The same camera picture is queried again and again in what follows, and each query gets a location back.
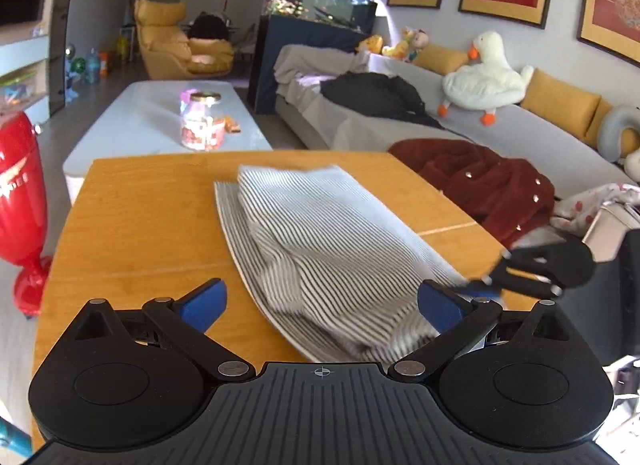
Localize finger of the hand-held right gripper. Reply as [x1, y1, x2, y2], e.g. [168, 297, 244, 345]
[501, 243, 556, 262]
[470, 267, 563, 300]

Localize white coffee table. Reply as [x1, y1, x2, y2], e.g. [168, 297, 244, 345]
[62, 81, 273, 206]

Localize yellow armchair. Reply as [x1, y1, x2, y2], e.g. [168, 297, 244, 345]
[134, 0, 235, 80]

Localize red glossy plastic toy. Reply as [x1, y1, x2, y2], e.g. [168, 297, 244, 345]
[0, 110, 53, 317]

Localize clear water bottle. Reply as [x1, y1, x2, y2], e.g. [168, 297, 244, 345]
[84, 48, 101, 84]

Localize grey striped garment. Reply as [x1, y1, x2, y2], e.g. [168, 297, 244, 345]
[214, 163, 508, 363]

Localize white goose plush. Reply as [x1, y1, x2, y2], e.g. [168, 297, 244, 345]
[437, 31, 536, 126]

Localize white wall shelf unit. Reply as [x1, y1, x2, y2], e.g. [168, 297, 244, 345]
[0, 20, 51, 126]

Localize glass jar with sweets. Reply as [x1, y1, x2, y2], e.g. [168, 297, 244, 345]
[180, 91, 227, 152]

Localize beige bag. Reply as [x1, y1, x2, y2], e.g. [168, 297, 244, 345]
[582, 201, 640, 263]

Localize pink polka dot cloth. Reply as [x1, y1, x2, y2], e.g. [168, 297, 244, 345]
[550, 183, 640, 238]

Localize beige blanket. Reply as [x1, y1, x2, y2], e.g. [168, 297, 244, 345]
[275, 44, 373, 100]

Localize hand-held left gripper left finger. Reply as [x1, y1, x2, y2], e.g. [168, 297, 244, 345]
[75, 277, 255, 386]

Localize colourful plush dolls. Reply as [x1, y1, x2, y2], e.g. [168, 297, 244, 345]
[382, 27, 431, 63]

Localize grey neck pillow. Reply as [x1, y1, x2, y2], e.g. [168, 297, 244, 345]
[597, 105, 640, 163]

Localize fish tank on dark cabinet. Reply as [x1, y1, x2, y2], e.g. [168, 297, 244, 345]
[254, 0, 378, 116]

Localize yellow duck plush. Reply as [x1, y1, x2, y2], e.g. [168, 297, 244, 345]
[356, 35, 385, 56]

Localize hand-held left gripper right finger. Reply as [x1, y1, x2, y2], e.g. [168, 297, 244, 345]
[387, 279, 568, 386]

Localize black garment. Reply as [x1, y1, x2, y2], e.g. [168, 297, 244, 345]
[320, 71, 443, 130]

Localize dark cloth heap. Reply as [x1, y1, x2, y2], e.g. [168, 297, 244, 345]
[189, 13, 231, 40]

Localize yellow sofa cushion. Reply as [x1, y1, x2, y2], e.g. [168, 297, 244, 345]
[415, 43, 473, 76]
[585, 97, 640, 150]
[520, 67, 602, 138]

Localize grey sofa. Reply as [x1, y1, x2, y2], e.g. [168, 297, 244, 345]
[274, 44, 640, 266]

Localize dark red fuzzy garment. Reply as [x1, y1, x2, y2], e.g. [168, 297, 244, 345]
[387, 139, 557, 251]

